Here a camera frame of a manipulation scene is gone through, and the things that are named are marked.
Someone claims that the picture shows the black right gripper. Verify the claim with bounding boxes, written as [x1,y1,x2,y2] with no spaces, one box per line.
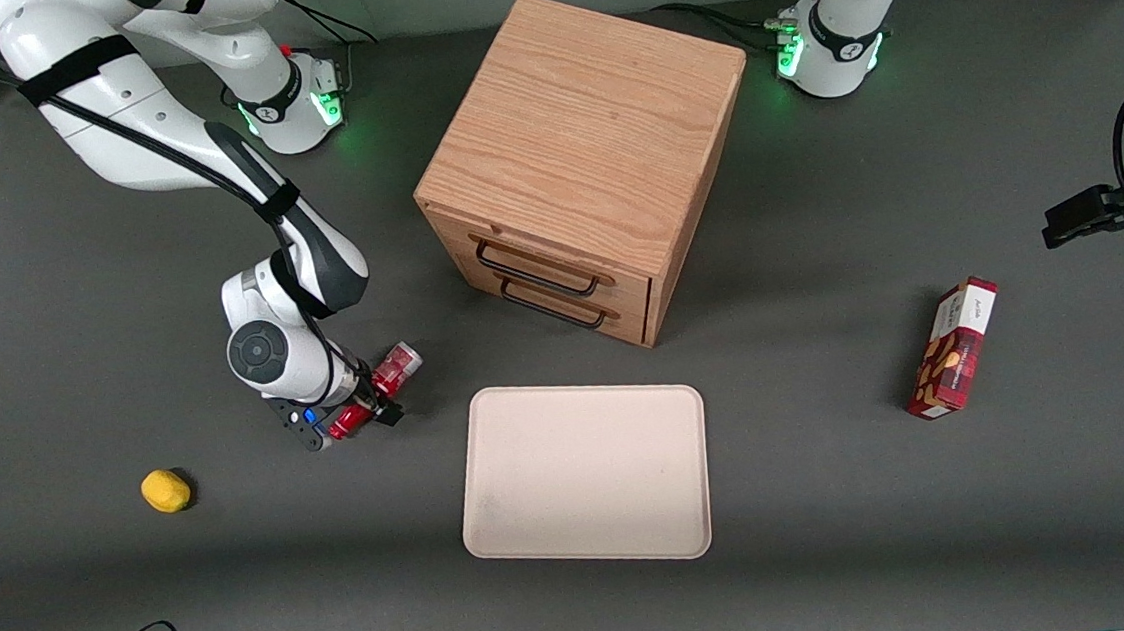
[323,353,407,433]

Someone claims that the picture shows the red coke bottle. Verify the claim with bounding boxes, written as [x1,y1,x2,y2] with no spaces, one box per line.
[322,340,430,442]

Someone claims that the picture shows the beige rectangular tray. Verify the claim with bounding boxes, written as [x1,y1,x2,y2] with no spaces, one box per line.
[452,371,717,577]

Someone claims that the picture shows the red plaid snack box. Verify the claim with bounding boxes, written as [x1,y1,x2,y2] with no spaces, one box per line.
[897,274,1009,422]

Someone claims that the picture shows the yellow lemon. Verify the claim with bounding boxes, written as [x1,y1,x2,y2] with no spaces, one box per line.
[140,467,193,516]

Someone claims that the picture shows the wooden drawer front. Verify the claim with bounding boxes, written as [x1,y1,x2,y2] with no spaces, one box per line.
[425,191,659,331]
[447,234,658,363]

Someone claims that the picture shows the wooden drawer cabinet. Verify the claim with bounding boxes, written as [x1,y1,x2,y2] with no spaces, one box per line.
[399,0,768,366]

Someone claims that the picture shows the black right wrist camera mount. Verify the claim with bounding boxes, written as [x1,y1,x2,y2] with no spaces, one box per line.
[265,392,335,456]

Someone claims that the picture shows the black wire drawer handle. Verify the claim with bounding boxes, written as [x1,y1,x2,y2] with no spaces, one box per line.
[499,270,610,337]
[474,230,602,306]

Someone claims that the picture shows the black cable along right arm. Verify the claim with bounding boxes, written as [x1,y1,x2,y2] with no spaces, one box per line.
[0,0,374,431]

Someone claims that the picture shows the black cable at right arm base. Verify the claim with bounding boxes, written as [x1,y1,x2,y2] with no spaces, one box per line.
[281,0,379,49]

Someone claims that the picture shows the black cable at arm base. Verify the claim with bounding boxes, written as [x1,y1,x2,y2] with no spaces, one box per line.
[281,0,379,49]
[650,0,783,60]

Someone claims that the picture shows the black cable at left arm base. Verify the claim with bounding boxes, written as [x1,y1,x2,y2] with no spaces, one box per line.
[650,0,783,60]

